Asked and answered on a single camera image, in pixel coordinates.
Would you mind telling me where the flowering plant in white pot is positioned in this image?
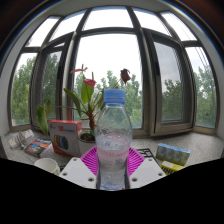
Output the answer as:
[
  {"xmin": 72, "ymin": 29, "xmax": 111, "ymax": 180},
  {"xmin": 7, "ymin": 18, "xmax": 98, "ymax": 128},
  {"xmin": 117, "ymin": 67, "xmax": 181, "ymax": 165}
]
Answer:
[{"xmin": 35, "ymin": 64, "xmax": 133, "ymax": 158}]

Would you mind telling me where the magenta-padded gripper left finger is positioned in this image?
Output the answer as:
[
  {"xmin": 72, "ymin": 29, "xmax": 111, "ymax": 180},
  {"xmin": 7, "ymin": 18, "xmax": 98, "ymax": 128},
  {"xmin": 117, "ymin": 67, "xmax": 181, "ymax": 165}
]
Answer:
[{"xmin": 59, "ymin": 146, "xmax": 99, "ymax": 190}]

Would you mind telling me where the blue-green carton pack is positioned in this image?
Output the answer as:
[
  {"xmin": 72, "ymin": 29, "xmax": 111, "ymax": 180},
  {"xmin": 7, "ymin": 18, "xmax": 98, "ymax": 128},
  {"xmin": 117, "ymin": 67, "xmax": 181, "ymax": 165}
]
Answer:
[{"xmin": 155, "ymin": 142, "xmax": 191, "ymax": 167}]

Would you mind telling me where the clear packet with white contents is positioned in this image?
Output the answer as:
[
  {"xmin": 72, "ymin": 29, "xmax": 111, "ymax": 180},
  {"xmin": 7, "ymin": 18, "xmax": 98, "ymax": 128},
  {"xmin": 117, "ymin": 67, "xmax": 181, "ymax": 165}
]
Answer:
[{"xmin": 8, "ymin": 129, "xmax": 35, "ymax": 150}]

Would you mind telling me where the clear blue-capped water bottle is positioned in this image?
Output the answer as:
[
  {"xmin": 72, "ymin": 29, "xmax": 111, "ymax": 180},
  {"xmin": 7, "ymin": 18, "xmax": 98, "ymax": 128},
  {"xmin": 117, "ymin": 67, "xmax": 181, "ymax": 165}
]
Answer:
[{"xmin": 94, "ymin": 88, "xmax": 134, "ymax": 191}]

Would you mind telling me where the dark-framed bay window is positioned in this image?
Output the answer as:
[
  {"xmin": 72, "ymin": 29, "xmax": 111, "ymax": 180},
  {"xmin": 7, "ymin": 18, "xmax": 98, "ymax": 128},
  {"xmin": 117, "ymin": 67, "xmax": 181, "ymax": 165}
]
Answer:
[{"xmin": 9, "ymin": 5, "xmax": 218, "ymax": 138}]

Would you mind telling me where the yellow glue box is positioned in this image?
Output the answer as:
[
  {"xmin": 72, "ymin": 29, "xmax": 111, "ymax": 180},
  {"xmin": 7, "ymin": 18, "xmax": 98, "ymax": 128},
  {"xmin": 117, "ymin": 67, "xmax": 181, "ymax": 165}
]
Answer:
[{"xmin": 160, "ymin": 160, "xmax": 185, "ymax": 176}]

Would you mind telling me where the cream cup with black letters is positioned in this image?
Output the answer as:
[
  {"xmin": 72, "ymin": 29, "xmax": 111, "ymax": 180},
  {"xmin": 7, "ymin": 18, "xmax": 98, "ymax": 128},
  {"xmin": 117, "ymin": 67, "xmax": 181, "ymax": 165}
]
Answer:
[{"xmin": 33, "ymin": 157, "xmax": 61, "ymax": 177}]

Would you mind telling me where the colourful dark booklet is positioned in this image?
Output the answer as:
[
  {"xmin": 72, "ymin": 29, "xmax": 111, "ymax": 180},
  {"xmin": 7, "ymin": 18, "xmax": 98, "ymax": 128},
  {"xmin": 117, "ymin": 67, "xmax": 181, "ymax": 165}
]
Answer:
[{"xmin": 23, "ymin": 138, "xmax": 53, "ymax": 159}]

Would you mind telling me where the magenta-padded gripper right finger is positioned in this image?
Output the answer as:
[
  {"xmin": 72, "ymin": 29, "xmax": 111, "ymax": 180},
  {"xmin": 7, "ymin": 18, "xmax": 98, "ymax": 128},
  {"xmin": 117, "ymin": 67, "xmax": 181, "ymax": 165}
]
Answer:
[{"xmin": 127, "ymin": 147, "xmax": 167, "ymax": 190}]

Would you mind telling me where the red and white cardboard box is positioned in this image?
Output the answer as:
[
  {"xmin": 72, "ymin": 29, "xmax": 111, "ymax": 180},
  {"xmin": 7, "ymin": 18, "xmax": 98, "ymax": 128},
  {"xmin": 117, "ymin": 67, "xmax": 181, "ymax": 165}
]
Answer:
[{"xmin": 47, "ymin": 119, "xmax": 83, "ymax": 158}]

